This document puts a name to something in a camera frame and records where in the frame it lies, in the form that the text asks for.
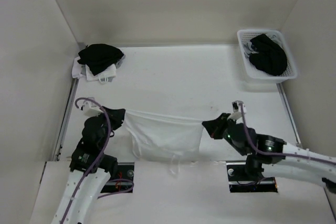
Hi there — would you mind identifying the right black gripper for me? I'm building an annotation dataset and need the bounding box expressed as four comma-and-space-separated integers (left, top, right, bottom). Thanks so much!
202, 112, 247, 155

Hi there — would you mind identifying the white tank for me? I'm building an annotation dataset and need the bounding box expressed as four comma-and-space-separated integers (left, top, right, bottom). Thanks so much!
123, 110, 204, 177
71, 57, 117, 84

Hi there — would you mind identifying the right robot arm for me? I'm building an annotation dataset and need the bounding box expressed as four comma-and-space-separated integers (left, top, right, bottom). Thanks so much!
202, 113, 335, 194

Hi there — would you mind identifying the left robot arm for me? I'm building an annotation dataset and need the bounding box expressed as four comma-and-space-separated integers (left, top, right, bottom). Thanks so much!
51, 108, 125, 223

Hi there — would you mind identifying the folded grey tank top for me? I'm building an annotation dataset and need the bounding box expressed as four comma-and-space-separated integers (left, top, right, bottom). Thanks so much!
115, 55, 125, 69

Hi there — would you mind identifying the folded white tank top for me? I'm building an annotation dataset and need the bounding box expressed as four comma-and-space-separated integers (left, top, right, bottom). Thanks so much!
71, 57, 117, 84

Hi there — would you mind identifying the folded black tank top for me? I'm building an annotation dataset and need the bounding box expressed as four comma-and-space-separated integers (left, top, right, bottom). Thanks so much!
77, 44, 124, 76

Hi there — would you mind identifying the grey tank top in basket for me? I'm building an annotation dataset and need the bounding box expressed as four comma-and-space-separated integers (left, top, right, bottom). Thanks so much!
243, 41, 257, 58

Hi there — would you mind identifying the black tank top in basket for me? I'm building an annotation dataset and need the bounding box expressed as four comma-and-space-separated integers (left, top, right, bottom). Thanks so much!
249, 34, 288, 76

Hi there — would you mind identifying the white plastic basket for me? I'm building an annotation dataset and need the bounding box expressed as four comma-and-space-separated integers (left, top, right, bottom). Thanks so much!
237, 29, 298, 83

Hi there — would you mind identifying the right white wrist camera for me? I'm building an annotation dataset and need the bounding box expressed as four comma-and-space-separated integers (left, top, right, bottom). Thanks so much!
227, 100, 246, 121

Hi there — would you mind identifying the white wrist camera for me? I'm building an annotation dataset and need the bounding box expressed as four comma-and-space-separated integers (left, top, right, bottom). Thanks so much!
227, 100, 246, 121
80, 97, 102, 117

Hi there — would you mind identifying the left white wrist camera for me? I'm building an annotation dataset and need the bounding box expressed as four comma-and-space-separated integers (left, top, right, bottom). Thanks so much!
80, 97, 102, 117

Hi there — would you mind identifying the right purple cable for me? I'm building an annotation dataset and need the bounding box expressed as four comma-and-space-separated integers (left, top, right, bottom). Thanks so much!
238, 103, 336, 167

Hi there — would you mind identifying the purple cable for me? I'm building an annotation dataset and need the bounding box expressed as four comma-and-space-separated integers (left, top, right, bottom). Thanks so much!
59, 97, 135, 224
238, 103, 336, 167

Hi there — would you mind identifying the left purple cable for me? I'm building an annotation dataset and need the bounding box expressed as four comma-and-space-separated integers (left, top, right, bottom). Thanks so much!
59, 97, 135, 224

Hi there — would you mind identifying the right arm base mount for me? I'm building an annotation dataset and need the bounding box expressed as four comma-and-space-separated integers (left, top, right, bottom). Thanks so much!
226, 162, 278, 193

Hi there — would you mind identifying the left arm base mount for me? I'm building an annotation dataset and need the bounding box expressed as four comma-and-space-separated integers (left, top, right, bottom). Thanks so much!
101, 163, 135, 194

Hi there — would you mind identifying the left aluminium rail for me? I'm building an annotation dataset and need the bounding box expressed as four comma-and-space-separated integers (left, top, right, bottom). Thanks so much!
51, 79, 79, 161

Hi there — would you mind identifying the aluminium rail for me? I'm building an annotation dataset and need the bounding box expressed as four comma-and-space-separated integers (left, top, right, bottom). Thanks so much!
51, 79, 79, 161
277, 83, 302, 147

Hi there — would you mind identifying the right aluminium rail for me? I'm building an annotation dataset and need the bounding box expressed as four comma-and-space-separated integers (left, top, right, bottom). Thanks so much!
277, 83, 302, 147

